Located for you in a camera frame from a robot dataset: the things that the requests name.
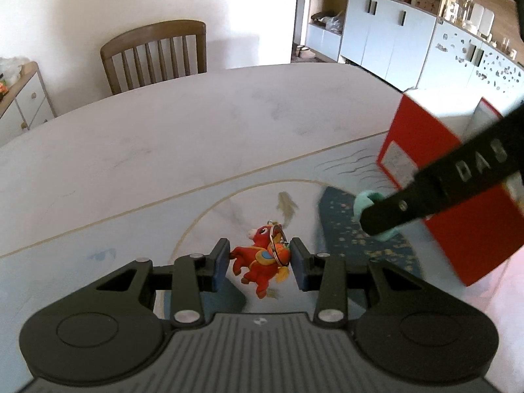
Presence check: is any white hallway cabinet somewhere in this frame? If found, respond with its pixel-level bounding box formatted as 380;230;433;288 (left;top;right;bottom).
305;0;453;84

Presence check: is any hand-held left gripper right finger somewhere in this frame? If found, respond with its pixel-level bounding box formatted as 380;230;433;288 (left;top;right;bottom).
290;237;426;329

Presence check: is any red horse keychain toy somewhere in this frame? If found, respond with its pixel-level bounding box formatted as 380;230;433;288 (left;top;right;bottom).
228;220;292;299

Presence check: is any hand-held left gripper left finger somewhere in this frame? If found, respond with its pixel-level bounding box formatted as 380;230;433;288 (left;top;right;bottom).
96;238;231;329

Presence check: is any white wooden sideboard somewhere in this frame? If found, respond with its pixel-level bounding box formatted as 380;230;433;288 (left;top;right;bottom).
0;61;56;146

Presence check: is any white sticker-covered cabinet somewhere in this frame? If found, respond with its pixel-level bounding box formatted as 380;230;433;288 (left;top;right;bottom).
421;18;524;105

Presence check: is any glass jar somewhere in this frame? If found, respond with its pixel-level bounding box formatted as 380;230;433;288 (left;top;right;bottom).
458;0;476;23

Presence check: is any white canister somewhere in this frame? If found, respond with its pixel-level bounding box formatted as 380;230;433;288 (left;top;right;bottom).
471;2;496;35

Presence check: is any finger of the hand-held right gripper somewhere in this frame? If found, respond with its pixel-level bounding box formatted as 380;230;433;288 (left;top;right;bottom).
359;180;445;237

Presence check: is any red cardboard box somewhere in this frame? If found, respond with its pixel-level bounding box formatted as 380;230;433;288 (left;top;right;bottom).
376;89;524;287

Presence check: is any clear plastic bag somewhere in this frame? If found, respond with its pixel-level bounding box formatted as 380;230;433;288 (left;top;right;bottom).
0;56;29;86

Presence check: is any grey plastic bag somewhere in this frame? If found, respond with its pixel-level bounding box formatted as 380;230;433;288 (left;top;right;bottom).
311;10;345;33

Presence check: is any wooden dining chair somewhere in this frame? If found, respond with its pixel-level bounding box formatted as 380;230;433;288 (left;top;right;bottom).
100;20;208;96

